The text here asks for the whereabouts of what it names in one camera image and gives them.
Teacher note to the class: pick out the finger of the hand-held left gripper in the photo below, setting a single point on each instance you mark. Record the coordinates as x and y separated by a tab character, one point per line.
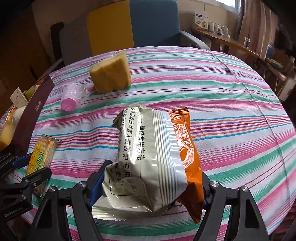
22	160
39	176

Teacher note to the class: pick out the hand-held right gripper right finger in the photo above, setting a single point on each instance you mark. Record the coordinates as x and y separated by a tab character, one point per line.
209	194

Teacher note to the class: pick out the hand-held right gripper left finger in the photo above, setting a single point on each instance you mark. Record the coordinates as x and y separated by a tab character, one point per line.
98	187

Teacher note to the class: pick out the green-edged cracker packet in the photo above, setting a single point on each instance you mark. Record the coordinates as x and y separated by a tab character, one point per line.
42	150

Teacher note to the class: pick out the gold tin box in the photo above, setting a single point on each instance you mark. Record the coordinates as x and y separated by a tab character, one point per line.
32	111

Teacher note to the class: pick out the orange snack packet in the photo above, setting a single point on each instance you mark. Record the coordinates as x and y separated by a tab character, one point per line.
143	162

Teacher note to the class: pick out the white plush toy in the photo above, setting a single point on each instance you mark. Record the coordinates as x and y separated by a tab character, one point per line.
19	115

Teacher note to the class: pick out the small white box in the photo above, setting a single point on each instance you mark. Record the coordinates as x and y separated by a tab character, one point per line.
19	97

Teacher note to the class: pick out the pink hair roller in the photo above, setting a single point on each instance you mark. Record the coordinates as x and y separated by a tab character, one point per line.
71	98

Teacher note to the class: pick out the striped tablecloth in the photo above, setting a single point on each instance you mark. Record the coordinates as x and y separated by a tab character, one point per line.
231	115

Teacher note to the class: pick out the wooden wardrobe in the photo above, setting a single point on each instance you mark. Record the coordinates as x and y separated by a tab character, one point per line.
18	46

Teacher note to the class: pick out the yellow sponge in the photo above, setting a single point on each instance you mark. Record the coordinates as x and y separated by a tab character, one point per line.
111	71

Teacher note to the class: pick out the black rolled mat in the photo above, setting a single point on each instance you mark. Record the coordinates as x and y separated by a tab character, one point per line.
56	41

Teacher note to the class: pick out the wooden side table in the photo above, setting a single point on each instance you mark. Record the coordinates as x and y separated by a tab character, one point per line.
226	42

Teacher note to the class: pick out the small bottle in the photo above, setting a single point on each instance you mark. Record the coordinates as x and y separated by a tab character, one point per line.
247	42

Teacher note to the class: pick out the row of small white bottles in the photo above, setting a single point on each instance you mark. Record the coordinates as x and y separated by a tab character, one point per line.
218	29

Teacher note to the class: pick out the grey yellow blue armchair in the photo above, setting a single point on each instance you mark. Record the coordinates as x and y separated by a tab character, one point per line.
152	23

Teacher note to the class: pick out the white printed carton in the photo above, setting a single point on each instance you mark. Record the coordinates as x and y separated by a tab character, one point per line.
200	21

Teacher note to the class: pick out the light curtain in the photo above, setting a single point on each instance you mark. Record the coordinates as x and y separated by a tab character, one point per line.
254	23

